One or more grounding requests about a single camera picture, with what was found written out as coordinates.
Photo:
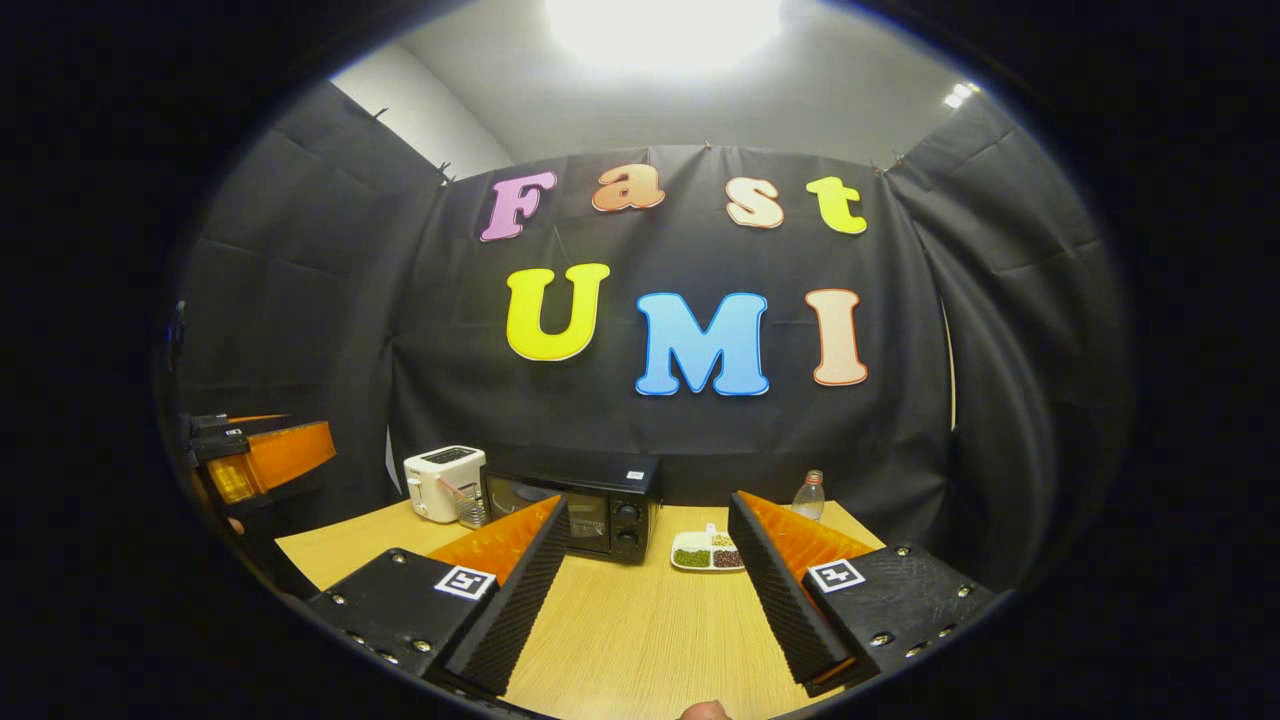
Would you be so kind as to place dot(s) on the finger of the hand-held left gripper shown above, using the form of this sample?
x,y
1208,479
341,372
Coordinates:
x,y
215,423
220,445

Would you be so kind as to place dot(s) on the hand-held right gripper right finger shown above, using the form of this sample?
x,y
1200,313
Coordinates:
x,y
775,600

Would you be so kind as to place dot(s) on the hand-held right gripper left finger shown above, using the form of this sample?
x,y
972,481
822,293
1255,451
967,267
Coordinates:
x,y
520,600

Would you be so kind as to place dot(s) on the black electric oven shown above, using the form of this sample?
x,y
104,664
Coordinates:
x,y
560,470

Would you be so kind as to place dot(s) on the white divided dish of beans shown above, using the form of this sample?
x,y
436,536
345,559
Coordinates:
x,y
690,558

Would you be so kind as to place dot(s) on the clear glass cup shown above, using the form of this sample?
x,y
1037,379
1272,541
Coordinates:
x,y
472,512

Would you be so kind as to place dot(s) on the plastic bottle with red label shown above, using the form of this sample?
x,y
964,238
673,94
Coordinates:
x,y
808,502

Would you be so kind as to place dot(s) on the red striped straw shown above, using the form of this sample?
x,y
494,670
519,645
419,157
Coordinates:
x,y
452,488

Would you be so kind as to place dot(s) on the white toaster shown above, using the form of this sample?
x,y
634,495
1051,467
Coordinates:
x,y
435,490

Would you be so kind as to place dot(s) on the black backdrop cloth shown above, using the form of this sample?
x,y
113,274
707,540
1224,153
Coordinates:
x,y
620,430

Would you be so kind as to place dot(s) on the small ceiling light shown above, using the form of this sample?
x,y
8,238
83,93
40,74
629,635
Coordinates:
x,y
960,96

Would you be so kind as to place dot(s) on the large ceiling light panel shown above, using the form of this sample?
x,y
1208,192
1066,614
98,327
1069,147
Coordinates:
x,y
665,30

